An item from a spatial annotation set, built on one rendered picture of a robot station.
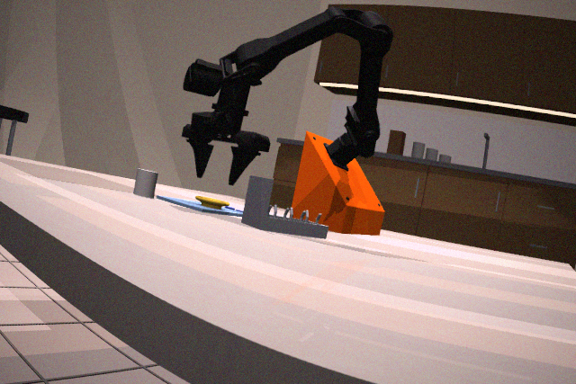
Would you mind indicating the grey cylinder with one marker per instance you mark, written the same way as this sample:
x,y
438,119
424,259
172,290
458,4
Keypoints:
x,y
145,183

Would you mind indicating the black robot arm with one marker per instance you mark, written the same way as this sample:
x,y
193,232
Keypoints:
x,y
259,57

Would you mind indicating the light blue mat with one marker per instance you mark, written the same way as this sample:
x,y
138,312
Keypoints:
x,y
196,205

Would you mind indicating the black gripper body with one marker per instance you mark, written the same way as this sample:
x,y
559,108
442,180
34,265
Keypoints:
x,y
246,139

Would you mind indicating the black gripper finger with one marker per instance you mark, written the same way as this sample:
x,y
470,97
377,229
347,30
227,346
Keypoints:
x,y
202,153
242,157

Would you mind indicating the grey dish rack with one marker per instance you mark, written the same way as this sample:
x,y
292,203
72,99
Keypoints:
x,y
256,213

